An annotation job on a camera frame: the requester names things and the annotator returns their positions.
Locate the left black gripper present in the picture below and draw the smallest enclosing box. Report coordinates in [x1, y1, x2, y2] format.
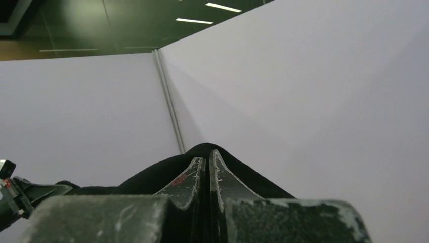
[1, 176, 72, 231]

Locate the black t-shirt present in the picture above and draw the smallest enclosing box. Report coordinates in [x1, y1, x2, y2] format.
[56, 143, 294, 198]

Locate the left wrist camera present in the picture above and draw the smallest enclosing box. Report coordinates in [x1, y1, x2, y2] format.
[0, 159, 17, 180]

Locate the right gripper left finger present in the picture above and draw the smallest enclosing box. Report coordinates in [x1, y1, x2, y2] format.
[154, 157, 205, 210]

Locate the left aluminium frame post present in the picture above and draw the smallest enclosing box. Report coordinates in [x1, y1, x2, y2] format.
[152, 49, 186, 154]

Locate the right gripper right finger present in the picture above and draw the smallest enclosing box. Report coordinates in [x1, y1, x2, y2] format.
[209, 149, 263, 213]

